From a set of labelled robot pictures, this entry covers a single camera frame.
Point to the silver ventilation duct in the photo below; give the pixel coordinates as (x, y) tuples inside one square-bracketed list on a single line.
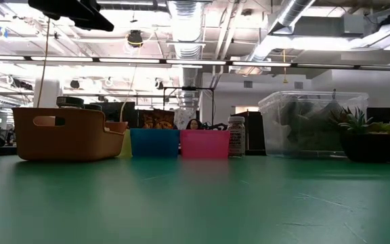
[(186, 27)]

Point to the orange spice packet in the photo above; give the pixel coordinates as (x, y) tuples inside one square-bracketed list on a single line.
[(151, 119), (167, 120)]

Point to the clear plastic storage box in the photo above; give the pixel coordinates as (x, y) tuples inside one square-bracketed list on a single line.
[(313, 98)]

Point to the orange plastic basket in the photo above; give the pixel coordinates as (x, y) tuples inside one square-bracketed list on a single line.
[(69, 139)]

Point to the white capped spice jar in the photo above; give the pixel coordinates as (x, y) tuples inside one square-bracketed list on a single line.
[(236, 135)]

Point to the teal blue bin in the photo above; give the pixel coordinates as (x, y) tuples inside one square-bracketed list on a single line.
[(154, 142)]

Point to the long ceiling light bar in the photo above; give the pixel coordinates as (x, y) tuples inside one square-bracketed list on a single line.
[(195, 62)]

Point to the potted succulent plant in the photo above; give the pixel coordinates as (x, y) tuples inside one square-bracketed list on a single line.
[(367, 145)]

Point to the pink bin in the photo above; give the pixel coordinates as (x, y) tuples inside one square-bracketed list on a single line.
[(204, 144)]

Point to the person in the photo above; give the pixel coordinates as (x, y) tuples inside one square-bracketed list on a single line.
[(194, 124)]

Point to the yellow-green bin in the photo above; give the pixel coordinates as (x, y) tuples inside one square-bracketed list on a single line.
[(126, 145)]

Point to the dark cabinet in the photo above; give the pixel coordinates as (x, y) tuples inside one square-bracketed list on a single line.
[(254, 132)]

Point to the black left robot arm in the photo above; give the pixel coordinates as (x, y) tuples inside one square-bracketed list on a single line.
[(66, 10)]

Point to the black metal frame stand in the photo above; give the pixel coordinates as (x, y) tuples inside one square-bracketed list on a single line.
[(212, 105)]

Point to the grey crumpled cloths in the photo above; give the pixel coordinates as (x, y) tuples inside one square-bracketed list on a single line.
[(303, 125)]

